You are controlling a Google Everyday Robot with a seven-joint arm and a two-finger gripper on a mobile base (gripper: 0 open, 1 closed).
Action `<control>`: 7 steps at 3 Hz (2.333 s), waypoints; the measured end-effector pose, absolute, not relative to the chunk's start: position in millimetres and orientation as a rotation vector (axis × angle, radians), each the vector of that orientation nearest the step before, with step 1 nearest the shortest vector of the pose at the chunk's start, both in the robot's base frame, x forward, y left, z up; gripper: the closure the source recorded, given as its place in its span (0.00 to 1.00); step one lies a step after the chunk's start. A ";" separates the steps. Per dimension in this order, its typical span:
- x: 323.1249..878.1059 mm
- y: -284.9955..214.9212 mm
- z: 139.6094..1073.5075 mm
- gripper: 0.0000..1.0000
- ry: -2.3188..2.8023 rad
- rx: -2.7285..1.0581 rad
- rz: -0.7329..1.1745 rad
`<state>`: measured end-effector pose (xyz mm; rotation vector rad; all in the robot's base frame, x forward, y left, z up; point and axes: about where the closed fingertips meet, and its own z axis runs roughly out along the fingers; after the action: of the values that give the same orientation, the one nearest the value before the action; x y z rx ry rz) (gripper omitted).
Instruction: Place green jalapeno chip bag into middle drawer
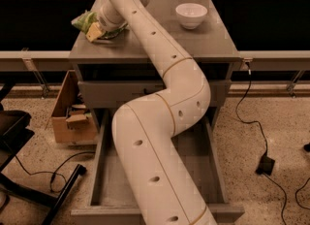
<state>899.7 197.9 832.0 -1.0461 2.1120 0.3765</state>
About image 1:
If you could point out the black office chair base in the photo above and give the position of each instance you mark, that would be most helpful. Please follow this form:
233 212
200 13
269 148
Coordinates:
42 164

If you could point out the open grey middle drawer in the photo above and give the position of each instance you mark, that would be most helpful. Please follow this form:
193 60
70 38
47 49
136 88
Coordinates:
111 200

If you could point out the grey drawer cabinet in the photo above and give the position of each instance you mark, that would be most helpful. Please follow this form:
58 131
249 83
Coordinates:
123 58

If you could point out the white ceramic bowl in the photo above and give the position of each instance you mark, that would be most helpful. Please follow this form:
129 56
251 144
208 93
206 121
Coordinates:
190 15

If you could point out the cardboard box with scraps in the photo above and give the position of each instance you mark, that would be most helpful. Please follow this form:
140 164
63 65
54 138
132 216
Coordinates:
72 122

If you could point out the grey metal rail frame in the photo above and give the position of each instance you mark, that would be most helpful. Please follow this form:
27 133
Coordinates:
38 57

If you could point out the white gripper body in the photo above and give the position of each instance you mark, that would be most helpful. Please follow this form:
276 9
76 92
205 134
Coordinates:
107 22

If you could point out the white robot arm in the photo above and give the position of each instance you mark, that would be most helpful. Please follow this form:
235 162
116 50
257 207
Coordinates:
142 128

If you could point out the closed grey upper drawer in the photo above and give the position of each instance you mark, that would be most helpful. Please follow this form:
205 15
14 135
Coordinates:
114 93

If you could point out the green jalapeno chip bag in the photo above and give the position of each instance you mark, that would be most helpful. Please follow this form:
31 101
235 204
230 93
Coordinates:
83 22

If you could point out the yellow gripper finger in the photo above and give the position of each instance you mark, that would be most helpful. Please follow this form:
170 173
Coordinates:
94 32

